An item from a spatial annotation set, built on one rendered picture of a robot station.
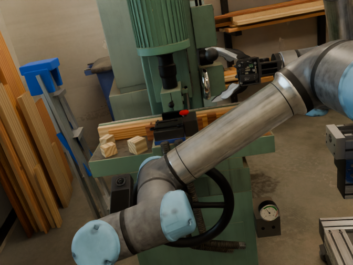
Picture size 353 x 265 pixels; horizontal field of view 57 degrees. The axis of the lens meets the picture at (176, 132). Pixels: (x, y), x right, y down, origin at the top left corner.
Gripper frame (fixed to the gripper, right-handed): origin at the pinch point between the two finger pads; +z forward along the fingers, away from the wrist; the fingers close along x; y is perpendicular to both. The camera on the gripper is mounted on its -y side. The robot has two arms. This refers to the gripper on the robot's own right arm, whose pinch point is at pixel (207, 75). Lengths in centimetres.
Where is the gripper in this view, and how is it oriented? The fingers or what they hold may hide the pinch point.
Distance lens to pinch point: 96.5
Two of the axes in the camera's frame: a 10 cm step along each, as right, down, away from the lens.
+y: -0.4, 2.5, -9.7
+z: -9.9, 1.4, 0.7
